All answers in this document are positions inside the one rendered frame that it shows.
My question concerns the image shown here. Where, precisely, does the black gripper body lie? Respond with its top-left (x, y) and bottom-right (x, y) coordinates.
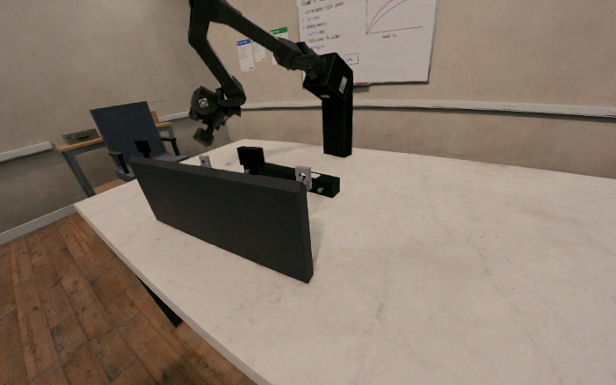
top-left (193, 113), bottom-right (226, 148)

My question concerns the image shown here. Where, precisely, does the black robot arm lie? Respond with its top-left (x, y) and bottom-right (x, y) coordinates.
top-left (187, 0), bottom-right (327, 125)

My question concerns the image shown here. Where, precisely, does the dark grey flat rectangular panel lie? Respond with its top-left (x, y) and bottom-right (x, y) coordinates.
top-left (128, 156), bottom-right (314, 284)

